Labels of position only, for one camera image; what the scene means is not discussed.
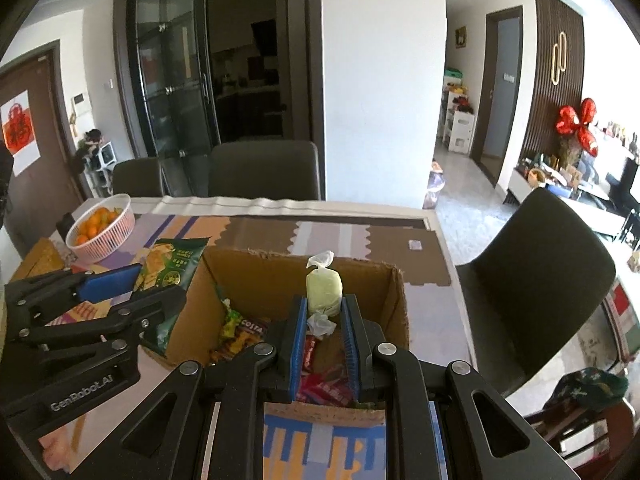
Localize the dark patterned cap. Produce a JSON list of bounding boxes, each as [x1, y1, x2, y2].
[[545, 367, 629, 417]]

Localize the pale yellow candy packet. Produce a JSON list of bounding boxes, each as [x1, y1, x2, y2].
[[305, 251, 345, 337]]

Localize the gold wall decoration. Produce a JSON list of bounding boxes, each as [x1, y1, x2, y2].
[[551, 31, 569, 86]]

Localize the dark glass door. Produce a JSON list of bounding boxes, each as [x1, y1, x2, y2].
[[114, 0, 222, 162]]

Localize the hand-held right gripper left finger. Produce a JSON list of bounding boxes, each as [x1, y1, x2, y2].
[[65, 296, 308, 480]]

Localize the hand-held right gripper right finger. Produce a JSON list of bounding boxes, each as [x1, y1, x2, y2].
[[341, 294, 581, 480]]

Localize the white shelf unit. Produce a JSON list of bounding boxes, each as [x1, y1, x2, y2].
[[442, 67, 477, 154]]

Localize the pile of oranges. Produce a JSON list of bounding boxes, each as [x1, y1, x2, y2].
[[74, 205, 124, 249]]

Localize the red door poster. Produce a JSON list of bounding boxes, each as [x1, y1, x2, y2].
[[2, 90, 42, 177]]

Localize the brown cardboard box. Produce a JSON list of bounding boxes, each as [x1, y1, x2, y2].
[[139, 246, 411, 416]]

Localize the red foil balloon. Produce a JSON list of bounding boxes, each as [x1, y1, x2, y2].
[[556, 97, 599, 159]]

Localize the green chip bag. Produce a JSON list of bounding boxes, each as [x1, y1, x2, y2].
[[134, 237, 209, 357]]

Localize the black television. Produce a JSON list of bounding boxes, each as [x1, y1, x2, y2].
[[619, 157, 640, 212]]

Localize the red white-lettered snack packet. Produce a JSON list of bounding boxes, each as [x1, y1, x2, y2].
[[234, 315, 272, 353]]

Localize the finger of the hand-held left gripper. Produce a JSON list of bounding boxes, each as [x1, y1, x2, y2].
[[5, 262, 143, 326], [10, 287, 188, 361]]

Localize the large dark grey chair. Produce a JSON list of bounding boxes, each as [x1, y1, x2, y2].
[[454, 187, 617, 397]]

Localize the white basket of oranges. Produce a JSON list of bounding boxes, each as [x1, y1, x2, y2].
[[65, 193, 136, 264]]

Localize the yellow woven box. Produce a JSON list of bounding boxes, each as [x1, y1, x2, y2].
[[10, 237, 67, 282]]

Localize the brown wooden chair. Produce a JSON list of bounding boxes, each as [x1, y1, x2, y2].
[[525, 400, 640, 480]]

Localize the purple bag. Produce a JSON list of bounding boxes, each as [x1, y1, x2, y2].
[[424, 160, 445, 209]]

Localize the small white cabinet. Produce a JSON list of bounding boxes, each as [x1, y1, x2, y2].
[[81, 130, 117, 197]]

